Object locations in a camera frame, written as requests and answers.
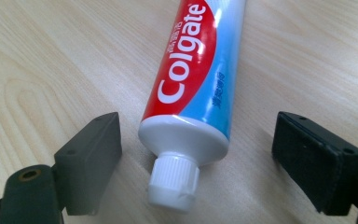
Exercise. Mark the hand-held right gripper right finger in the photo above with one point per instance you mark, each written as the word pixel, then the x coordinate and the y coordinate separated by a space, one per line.
pixel 317 165

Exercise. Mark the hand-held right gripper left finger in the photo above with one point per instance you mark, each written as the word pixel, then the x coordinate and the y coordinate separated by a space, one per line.
pixel 87 161

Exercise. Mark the red and blue toothpaste tube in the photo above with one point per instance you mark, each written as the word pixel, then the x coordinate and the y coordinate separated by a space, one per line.
pixel 195 81

